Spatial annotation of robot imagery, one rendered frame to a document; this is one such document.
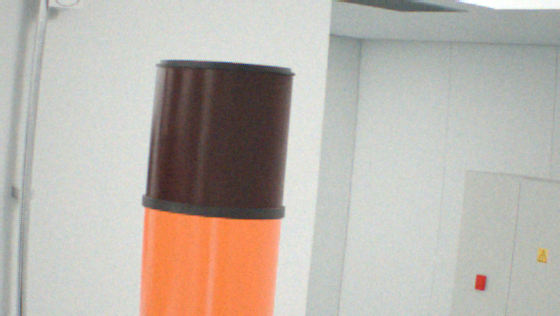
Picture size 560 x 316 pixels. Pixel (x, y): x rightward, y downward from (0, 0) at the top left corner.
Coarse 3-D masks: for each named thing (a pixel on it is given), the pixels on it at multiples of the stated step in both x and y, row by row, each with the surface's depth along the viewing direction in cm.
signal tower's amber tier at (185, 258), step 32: (160, 224) 43; (192, 224) 42; (224, 224) 42; (256, 224) 43; (160, 256) 43; (192, 256) 42; (224, 256) 42; (256, 256) 43; (160, 288) 43; (192, 288) 42; (224, 288) 42; (256, 288) 43
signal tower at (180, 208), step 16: (160, 64) 43; (176, 64) 42; (192, 64) 42; (208, 64) 42; (224, 64) 42; (240, 64) 42; (256, 64) 42; (160, 208) 43; (176, 208) 42; (192, 208) 42; (208, 208) 42; (224, 208) 42
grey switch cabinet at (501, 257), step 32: (480, 192) 788; (512, 192) 758; (544, 192) 730; (480, 224) 786; (512, 224) 756; (544, 224) 728; (480, 256) 784; (512, 256) 754; (544, 256) 727; (480, 288) 777; (512, 288) 752; (544, 288) 725
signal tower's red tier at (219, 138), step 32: (160, 96) 43; (192, 96) 42; (224, 96) 42; (256, 96) 42; (288, 96) 44; (160, 128) 43; (192, 128) 42; (224, 128) 42; (256, 128) 42; (288, 128) 44; (160, 160) 43; (192, 160) 42; (224, 160) 42; (256, 160) 43; (160, 192) 43; (192, 192) 42; (224, 192) 42; (256, 192) 43
